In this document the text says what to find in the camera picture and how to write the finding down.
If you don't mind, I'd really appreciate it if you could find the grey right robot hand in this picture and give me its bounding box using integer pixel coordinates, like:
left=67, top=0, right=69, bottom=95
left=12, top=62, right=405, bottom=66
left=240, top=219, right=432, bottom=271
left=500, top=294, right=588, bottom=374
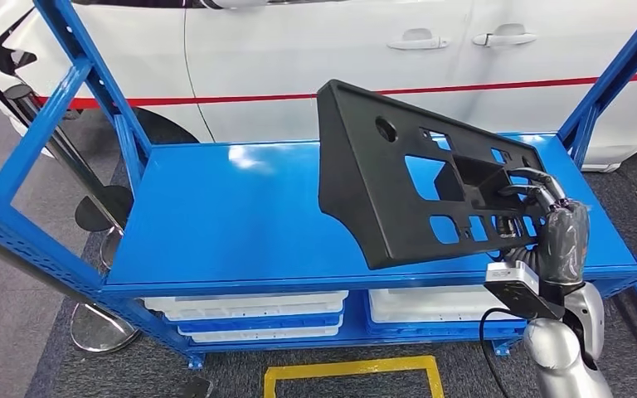
left=497, top=167, right=591, bottom=287

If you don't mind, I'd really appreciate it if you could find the black plastic plate bracket part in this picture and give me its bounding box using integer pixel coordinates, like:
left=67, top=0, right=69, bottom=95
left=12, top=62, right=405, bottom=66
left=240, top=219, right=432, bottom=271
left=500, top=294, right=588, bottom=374
left=316, top=79, right=551, bottom=271

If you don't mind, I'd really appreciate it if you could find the blue metal shelf rack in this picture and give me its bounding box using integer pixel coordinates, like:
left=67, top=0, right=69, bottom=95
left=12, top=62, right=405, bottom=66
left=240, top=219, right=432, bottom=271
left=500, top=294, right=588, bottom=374
left=0, top=0, right=637, bottom=370

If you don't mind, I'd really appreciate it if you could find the large white plastic bin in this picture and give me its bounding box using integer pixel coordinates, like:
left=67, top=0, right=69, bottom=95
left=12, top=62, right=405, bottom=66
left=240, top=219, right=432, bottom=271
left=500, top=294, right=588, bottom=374
left=142, top=291, right=349, bottom=323
left=367, top=285, right=512, bottom=313

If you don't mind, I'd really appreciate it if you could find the white car with red stripe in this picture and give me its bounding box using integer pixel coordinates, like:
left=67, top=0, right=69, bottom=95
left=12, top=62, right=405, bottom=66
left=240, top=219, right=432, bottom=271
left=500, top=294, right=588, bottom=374
left=0, top=0, right=637, bottom=172

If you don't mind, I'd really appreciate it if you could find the chrome round stanchion base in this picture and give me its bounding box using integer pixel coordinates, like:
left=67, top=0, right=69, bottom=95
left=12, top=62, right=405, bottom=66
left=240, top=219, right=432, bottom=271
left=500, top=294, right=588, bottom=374
left=100, top=226, right=126, bottom=271

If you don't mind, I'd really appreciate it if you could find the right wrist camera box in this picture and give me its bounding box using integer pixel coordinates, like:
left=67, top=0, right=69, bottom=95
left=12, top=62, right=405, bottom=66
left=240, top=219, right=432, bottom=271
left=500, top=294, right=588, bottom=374
left=483, top=260, right=566, bottom=321

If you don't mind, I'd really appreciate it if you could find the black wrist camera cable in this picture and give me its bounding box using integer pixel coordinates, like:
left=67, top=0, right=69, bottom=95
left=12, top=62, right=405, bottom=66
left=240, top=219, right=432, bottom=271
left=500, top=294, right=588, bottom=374
left=479, top=307, right=518, bottom=398

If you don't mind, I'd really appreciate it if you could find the chrome stanchion post, black base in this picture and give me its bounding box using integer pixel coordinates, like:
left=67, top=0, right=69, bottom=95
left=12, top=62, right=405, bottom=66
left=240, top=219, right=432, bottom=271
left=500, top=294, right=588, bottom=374
left=3, top=85, right=134, bottom=233

